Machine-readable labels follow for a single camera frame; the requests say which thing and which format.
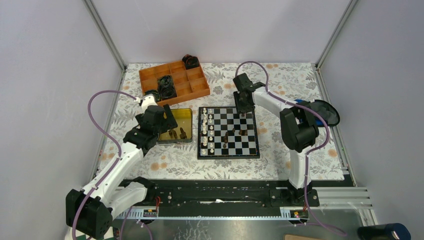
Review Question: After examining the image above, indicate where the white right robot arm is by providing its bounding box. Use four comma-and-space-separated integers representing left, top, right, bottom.
233, 73, 319, 206

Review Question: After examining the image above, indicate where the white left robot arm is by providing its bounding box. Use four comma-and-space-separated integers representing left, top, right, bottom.
65, 104, 178, 240

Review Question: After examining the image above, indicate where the brown chess piece in tin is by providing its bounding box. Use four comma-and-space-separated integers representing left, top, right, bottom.
179, 127, 188, 139
168, 129, 178, 139

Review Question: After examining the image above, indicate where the black white chess board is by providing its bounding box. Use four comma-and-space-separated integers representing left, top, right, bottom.
197, 106, 260, 160

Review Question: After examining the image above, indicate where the row of white chess pieces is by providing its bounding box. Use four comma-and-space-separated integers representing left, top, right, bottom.
199, 107, 215, 157

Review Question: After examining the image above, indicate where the gold metal tin tray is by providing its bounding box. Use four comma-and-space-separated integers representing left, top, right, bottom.
157, 108, 193, 145

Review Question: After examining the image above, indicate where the black roll in tray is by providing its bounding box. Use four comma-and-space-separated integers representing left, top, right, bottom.
157, 75, 177, 100

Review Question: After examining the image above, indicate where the orange compartment organizer tray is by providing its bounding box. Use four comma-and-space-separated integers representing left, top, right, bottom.
138, 60, 211, 106

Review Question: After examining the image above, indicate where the black roll at tray corner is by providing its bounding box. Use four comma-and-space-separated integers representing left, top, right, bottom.
181, 54, 200, 70

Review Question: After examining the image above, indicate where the blue black cloth pouch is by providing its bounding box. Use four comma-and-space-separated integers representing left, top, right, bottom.
290, 99, 341, 127

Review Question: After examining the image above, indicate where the dark cylinder bottom right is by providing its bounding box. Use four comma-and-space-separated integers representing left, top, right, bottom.
357, 223, 412, 240

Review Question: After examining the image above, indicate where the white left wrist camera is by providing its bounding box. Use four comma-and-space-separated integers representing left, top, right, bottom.
137, 94, 157, 113

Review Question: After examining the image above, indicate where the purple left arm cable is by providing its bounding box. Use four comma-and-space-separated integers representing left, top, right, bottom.
71, 90, 142, 240

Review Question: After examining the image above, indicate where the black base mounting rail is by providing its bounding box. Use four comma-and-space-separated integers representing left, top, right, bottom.
114, 178, 321, 220

